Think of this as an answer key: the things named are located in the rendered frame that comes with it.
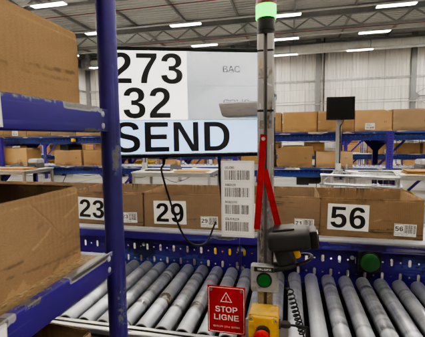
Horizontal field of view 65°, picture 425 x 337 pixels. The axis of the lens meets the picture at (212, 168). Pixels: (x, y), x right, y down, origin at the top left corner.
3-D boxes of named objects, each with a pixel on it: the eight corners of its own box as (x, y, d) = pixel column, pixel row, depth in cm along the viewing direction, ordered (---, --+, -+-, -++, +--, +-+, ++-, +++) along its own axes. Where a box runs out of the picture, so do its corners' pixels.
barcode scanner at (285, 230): (323, 272, 75) (317, 227, 75) (270, 275, 78) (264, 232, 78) (321, 261, 82) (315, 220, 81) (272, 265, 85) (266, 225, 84)
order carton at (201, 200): (144, 228, 158) (142, 192, 156) (166, 214, 186) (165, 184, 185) (225, 232, 149) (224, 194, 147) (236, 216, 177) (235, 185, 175)
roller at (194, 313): (190, 348, 95) (173, 348, 96) (224, 275, 145) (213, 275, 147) (187, 331, 95) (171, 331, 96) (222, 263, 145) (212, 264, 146)
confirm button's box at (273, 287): (250, 292, 83) (250, 265, 82) (251, 287, 86) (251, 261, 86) (278, 295, 82) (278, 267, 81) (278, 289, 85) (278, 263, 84)
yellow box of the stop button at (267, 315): (246, 348, 79) (246, 319, 78) (250, 327, 87) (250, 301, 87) (311, 356, 76) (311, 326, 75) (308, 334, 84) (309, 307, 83)
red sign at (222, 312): (208, 331, 89) (207, 285, 87) (208, 329, 89) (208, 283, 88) (268, 338, 85) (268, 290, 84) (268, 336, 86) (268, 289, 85)
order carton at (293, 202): (228, 232, 148) (227, 194, 147) (238, 216, 177) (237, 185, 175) (320, 237, 139) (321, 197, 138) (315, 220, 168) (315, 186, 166)
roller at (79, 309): (64, 314, 104) (71, 328, 104) (137, 256, 154) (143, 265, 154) (53, 320, 105) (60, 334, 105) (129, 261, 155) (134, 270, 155)
